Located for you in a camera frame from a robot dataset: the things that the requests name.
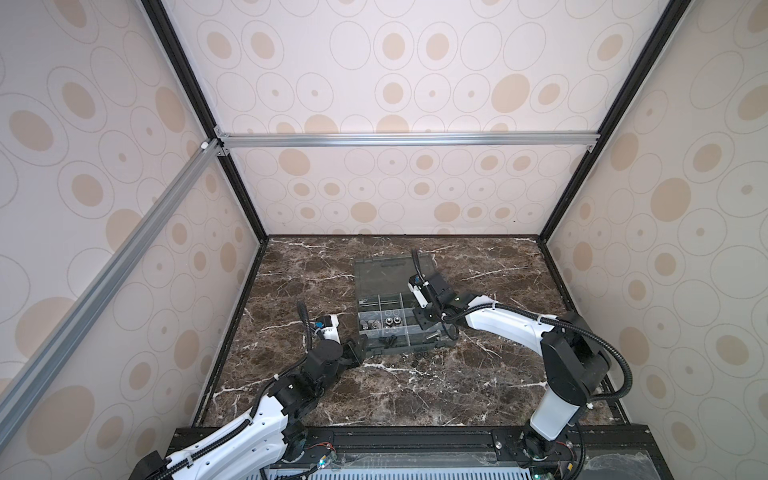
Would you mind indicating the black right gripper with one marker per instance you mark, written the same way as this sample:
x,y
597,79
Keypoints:
x,y
421,322

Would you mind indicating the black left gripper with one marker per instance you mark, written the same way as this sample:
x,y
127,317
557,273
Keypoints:
x,y
352,352

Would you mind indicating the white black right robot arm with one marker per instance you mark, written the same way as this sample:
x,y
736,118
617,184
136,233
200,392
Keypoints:
x,y
581,368

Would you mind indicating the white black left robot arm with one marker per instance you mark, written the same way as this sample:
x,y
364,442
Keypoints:
x,y
271,430

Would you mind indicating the clear plastic organizer box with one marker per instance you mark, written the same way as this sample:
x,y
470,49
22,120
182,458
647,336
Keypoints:
x,y
385,309

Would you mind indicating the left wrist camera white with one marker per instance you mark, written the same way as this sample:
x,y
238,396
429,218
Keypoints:
x,y
327,328

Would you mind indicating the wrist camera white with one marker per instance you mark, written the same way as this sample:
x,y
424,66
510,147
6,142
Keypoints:
x,y
420,298
327,328

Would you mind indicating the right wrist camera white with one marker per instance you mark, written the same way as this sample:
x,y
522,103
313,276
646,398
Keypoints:
x,y
420,298

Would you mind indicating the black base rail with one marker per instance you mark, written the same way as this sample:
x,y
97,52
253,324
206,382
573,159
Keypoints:
x,y
410,452

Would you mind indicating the horizontal aluminium frame bar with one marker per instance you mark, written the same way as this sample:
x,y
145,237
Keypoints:
x,y
424,139

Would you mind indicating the diagonal aluminium frame bar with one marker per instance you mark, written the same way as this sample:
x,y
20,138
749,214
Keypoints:
x,y
47,362

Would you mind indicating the black right corner post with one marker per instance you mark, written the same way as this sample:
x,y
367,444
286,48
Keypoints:
x,y
651,50

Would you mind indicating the black corner post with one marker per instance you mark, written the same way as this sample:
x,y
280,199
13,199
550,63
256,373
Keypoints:
x,y
160,21
651,50

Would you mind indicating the black left corner post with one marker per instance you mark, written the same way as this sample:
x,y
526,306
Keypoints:
x,y
160,21

